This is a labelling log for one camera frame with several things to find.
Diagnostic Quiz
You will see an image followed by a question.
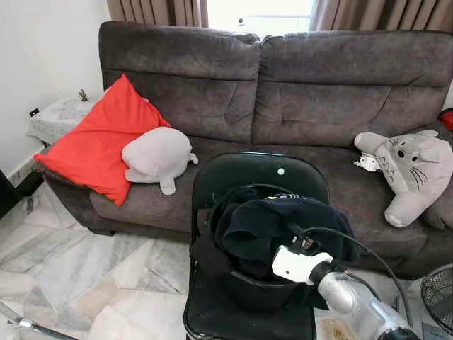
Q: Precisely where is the grey seal plush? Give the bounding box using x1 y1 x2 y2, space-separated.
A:
122 126 200 196

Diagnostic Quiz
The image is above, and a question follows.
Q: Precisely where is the black t-shirt with green logo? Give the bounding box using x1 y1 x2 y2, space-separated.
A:
190 186 365 277

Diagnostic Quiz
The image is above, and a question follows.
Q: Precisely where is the bright window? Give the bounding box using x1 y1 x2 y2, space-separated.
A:
205 0 316 38

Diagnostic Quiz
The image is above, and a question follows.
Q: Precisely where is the dark brown fabric sofa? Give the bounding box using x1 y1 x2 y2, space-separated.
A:
32 20 453 281

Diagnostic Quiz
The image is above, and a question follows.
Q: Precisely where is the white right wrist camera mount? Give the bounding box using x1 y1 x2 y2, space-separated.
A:
271 244 333 285

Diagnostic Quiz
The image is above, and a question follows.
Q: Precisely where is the brown curtain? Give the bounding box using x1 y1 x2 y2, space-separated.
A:
106 0 210 29
309 0 453 35

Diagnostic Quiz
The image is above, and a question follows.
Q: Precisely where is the red canister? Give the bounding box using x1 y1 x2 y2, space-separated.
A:
439 108 453 132

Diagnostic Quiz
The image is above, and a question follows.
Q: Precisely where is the black floor fan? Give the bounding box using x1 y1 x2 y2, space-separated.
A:
420 263 453 340

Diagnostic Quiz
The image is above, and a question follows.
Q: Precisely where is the grey totoro plush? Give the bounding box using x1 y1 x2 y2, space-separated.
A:
354 130 453 229

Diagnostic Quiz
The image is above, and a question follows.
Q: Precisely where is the small white toy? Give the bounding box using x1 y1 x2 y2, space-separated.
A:
354 154 377 173

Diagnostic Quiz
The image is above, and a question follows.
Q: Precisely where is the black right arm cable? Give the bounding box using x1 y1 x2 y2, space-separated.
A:
294 225 415 327

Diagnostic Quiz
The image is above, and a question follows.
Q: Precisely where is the side table with lace cloth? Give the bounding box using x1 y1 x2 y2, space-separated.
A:
27 96 107 146

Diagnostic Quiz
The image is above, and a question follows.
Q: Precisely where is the red cushion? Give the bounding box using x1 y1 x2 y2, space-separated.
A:
34 73 172 208

